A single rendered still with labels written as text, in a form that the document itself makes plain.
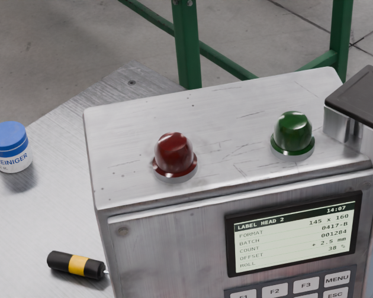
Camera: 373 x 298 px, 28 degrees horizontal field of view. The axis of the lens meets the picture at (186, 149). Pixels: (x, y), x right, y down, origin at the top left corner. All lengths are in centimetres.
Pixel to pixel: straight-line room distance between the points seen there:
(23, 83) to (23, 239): 179
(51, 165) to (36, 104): 152
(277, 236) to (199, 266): 5
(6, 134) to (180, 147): 99
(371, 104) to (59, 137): 107
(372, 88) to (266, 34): 269
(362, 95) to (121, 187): 15
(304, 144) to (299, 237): 6
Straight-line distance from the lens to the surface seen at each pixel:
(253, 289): 49
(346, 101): 44
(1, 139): 138
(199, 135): 45
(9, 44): 328
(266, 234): 44
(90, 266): 119
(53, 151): 143
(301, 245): 46
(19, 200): 136
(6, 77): 309
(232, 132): 45
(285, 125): 42
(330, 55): 268
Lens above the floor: 178
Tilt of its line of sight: 43 degrees down
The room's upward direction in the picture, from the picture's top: 6 degrees counter-clockwise
